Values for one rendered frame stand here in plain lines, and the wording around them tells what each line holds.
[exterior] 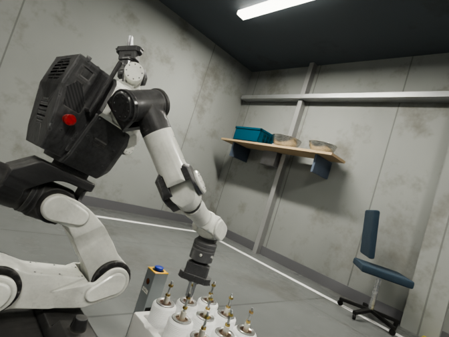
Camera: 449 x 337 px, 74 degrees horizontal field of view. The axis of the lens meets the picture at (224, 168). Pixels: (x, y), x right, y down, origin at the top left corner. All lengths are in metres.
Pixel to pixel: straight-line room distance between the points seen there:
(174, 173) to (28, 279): 0.57
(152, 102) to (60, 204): 0.42
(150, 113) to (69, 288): 0.64
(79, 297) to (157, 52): 3.76
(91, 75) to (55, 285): 0.68
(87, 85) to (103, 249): 0.56
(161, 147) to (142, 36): 3.64
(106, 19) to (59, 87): 3.35
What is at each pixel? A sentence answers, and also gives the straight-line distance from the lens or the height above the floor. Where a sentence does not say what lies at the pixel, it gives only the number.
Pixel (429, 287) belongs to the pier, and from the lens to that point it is 3.52.
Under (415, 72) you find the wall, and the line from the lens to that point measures 4.21.
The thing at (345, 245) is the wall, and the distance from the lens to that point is 3.84.
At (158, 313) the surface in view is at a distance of 1.29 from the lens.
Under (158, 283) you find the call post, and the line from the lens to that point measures 1.43.
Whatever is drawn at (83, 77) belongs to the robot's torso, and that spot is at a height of 0.94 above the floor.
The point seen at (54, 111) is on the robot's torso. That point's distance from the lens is 0.97.
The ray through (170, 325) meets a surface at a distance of 1.21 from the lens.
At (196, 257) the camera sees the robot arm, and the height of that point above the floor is 0.49.
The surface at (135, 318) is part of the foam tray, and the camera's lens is 1.35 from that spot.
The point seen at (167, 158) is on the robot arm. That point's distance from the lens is 0.86.
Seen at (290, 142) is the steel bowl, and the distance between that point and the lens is 4.02.
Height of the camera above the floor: 0.76
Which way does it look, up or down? 3 degrees up
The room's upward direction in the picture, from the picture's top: 18 degrees clockwise
